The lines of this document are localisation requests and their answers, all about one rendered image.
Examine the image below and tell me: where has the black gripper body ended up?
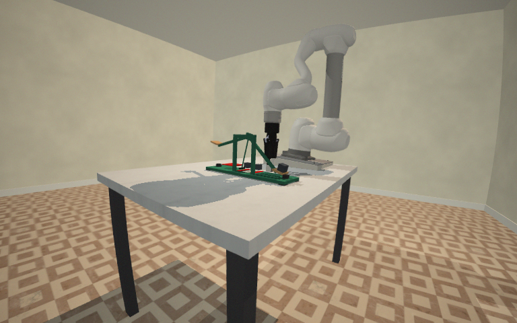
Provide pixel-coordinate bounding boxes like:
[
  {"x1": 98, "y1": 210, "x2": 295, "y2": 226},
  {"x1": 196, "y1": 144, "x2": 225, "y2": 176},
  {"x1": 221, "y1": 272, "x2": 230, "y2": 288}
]
[{"x1": 265, "y1": 122, "x2": 279, "y2": 143}]

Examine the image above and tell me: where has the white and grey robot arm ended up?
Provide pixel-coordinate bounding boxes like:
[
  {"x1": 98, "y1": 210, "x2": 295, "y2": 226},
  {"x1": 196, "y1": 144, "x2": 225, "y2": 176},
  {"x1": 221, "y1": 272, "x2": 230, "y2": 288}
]
[{"x1": 263, "y1": 24, "x2": 356, "y2": 160}]

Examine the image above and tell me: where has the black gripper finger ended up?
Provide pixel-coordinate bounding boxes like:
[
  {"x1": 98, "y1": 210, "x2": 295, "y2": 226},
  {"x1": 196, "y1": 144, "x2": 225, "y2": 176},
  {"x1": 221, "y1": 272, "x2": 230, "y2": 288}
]
[
  {"x1": 263, "y1": 135, "x2": 275, "y2": 172},
  {"x1": 271, "y1": 137, "x2": 279, "y2": 165}
]

